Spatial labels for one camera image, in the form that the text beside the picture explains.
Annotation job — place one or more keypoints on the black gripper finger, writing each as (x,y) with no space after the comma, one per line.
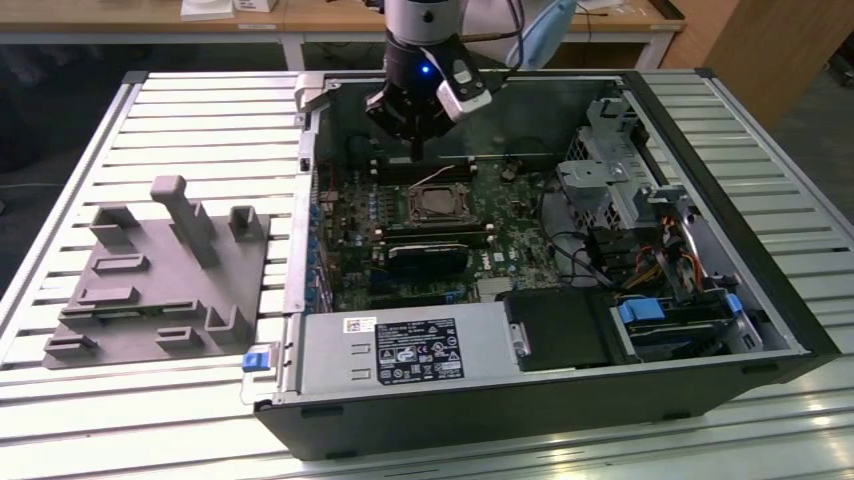
(437,122)
(390,112)

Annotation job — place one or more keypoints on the silver CPU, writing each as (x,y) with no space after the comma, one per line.
(442,202)

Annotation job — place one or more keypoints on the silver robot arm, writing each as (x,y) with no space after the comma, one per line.
(421,20)

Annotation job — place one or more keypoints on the CPU socket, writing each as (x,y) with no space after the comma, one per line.
(412,220)

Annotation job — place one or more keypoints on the black RAM slot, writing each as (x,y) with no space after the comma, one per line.
(441,165)
(448,159)
(401,178)
(401,171)

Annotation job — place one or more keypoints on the silver coin battery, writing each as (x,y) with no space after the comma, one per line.
(509,174)

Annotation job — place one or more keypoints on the silver metal drive cage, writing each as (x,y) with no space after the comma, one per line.
(590,176)

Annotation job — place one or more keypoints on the small white box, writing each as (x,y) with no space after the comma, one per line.
(257,6)

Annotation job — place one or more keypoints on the black graphics card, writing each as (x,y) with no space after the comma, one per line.
(428,260)

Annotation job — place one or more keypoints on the green motherboard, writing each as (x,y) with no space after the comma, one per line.
(528,250)

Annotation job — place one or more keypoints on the white cardboard box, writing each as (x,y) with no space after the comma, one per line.
(207,11)

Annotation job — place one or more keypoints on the silver chipset heatsink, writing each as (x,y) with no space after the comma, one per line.
(494,290)

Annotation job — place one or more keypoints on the wooden desk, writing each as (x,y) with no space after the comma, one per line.
(134,22)

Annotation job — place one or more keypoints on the black plastic shroud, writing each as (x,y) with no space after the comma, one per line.
(561,327)

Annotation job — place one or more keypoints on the grey parts rack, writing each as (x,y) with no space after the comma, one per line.
(167,280)

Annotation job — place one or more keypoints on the blue disk carrier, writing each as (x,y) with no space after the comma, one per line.
(641,314)

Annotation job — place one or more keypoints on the silver power supply unit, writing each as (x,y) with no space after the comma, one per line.
(328,355)

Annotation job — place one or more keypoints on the wooden cabinet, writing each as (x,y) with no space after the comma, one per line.
(781,55)

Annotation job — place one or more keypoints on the blue case latch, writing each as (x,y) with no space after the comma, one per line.
(255,363)

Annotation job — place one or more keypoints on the green RAM stick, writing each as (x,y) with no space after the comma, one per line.
(121,313)

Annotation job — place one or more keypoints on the blue plastic clip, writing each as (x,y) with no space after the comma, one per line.
(733,304)

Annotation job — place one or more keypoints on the black PC case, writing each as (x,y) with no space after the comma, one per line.
(468,430)

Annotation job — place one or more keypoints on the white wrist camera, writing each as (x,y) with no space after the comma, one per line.
(468,95)

